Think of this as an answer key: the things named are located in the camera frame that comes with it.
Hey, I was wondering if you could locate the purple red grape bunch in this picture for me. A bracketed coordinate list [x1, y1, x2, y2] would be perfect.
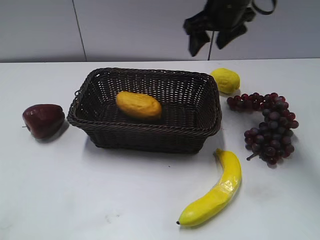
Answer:
[226, 92, 299, 166]

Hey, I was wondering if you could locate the dark brown wicker basket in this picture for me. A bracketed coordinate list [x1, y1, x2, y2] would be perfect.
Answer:
[67, 67, 222, 154]

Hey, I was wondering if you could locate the yellow banana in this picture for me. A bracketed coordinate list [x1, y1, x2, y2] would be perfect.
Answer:
[176, 148, 242, 227]

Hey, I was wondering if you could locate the yellow lemon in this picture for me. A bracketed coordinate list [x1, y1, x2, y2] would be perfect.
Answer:
[210, 68, 241, 94]

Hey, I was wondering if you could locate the yellow orange mango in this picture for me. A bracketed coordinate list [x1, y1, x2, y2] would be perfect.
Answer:
[115, 91, 162, 121]

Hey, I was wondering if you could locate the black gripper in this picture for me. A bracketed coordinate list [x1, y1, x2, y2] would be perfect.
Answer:
[183, 0, 256, 57]

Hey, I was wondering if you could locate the dark red apple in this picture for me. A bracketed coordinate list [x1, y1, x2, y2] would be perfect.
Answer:
[22, 104, 65, 140]

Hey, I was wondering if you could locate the black cable loop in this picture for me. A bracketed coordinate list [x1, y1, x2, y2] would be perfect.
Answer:
[252, 0, 279, 15]

